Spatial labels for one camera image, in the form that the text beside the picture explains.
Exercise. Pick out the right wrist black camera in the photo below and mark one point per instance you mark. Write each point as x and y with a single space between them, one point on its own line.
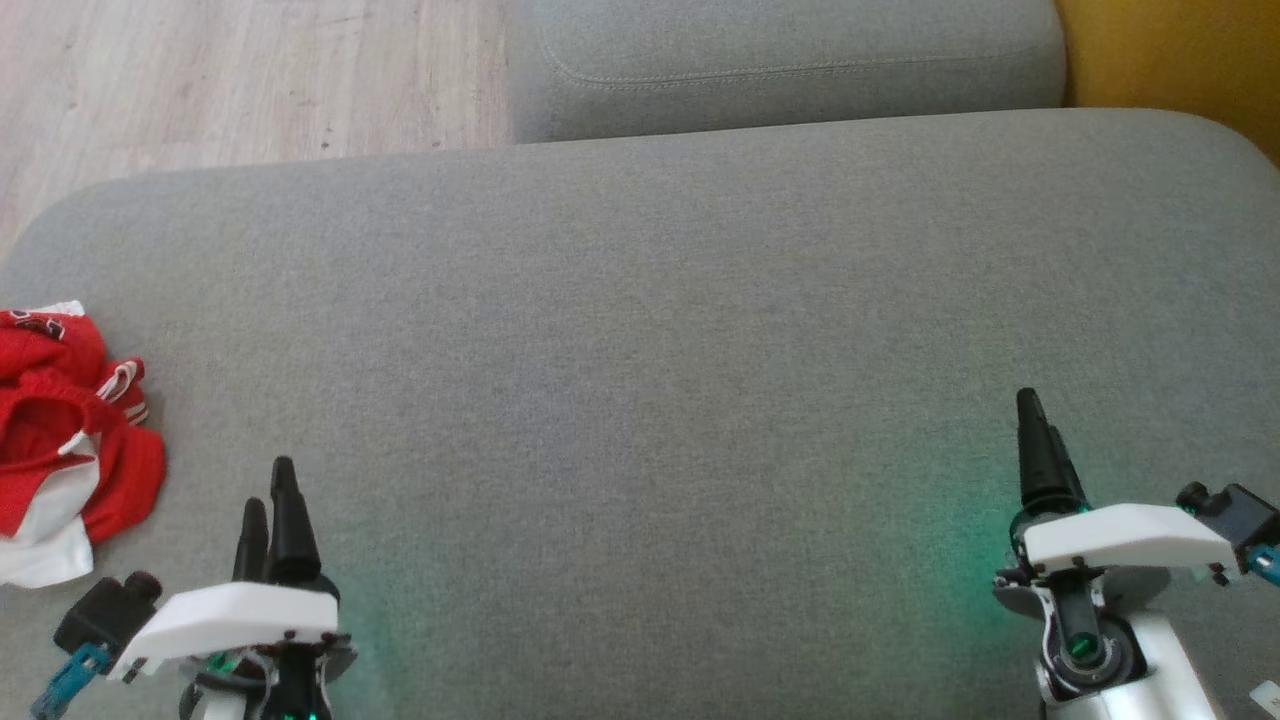
1240 515

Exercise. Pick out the left robot arm silver white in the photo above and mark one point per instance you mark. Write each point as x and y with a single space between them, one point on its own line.
285 695

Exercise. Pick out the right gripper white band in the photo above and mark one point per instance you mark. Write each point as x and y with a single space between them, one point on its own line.
1120 535

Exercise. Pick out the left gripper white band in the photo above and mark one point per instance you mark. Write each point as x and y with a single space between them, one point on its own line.
235 615

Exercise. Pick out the large grey sofa seat cushion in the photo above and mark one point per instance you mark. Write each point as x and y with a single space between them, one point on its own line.
640 350

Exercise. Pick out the red white basketball jersey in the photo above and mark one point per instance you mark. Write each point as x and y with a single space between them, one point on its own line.
120 470

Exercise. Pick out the grey sofa cushion with seam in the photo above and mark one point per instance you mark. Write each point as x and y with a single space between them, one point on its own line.
780 60

